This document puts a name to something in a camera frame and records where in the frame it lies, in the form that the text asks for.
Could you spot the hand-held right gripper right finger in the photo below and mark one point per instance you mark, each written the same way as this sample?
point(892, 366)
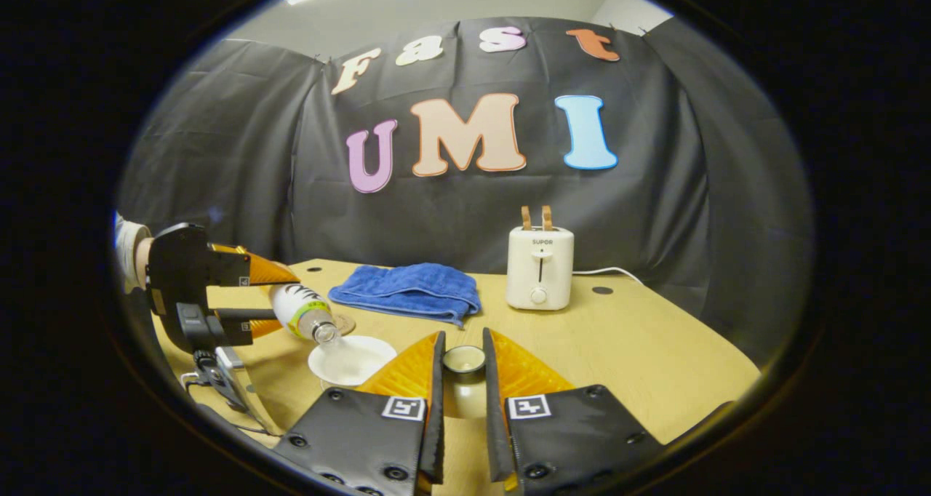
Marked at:
point(494, 423)

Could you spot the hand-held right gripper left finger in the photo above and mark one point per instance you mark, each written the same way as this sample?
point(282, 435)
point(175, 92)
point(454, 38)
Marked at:
point(436, 423)

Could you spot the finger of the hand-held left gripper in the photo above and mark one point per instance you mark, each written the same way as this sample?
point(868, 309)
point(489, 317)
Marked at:
point(233, 316)
point(229, 267)

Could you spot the white teacup lid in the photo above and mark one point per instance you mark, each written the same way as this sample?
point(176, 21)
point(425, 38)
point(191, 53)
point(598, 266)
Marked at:
point(464, 387)

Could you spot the clear water bottle white label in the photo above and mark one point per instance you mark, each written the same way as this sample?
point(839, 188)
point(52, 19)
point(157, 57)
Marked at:
point(298, 307)

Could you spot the white teacup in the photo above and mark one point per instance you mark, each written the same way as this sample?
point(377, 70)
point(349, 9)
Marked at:
point(353, 361)

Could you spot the round wooden coaster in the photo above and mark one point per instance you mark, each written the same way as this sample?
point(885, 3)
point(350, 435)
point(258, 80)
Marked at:
point(346, 325)

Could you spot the blue towel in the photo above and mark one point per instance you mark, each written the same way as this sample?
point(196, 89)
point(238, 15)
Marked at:
point(407, 289)

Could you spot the white toaster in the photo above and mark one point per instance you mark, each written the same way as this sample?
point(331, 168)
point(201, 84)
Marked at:
point(538, 270)

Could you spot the bread slice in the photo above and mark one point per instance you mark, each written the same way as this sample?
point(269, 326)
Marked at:
point(525, 217)
point(546, 218)

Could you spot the black backdrop cloth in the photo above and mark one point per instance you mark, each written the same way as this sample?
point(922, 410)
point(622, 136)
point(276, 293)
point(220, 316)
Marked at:
point(654, 190)

